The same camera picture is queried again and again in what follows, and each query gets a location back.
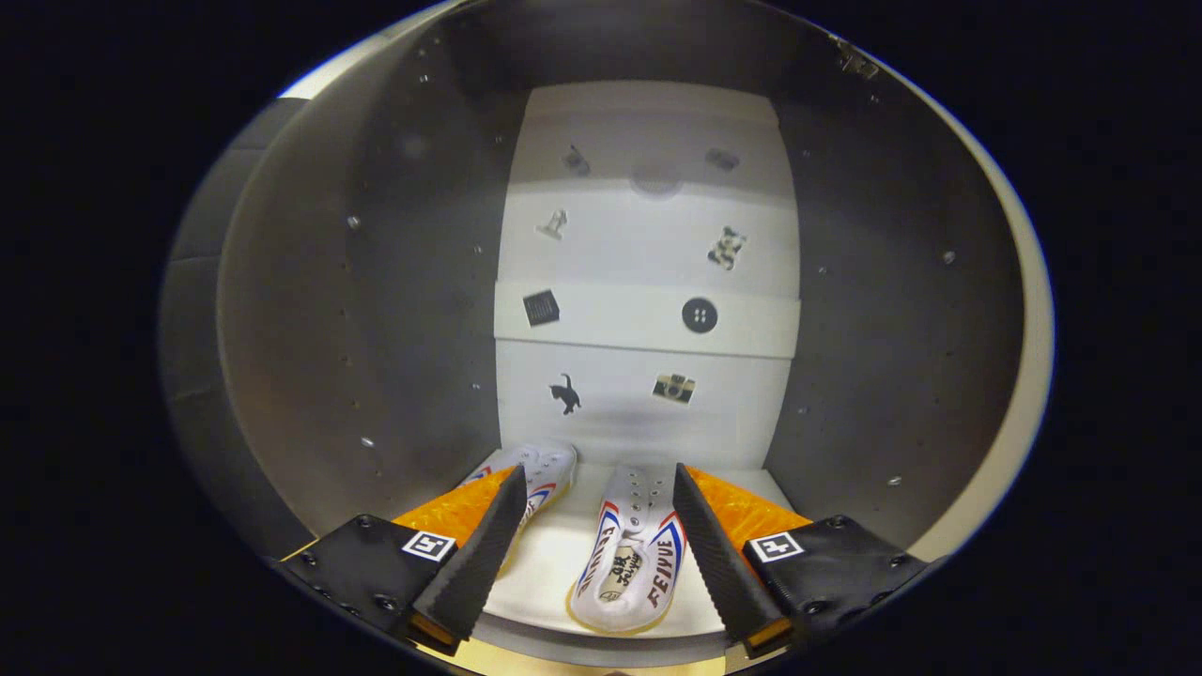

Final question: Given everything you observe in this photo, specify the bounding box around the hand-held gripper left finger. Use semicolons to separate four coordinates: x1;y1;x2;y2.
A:
280;464;530;657

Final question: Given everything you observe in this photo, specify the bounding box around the dark grey shoe cabinet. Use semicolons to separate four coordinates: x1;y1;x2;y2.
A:
216;0;1025;669

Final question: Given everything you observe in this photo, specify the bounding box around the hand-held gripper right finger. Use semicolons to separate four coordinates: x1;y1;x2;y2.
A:
671;462;929;660

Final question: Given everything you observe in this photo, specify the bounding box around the white canvas shoe striped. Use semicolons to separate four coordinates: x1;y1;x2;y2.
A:
460;443;578;576
566;465;688;636

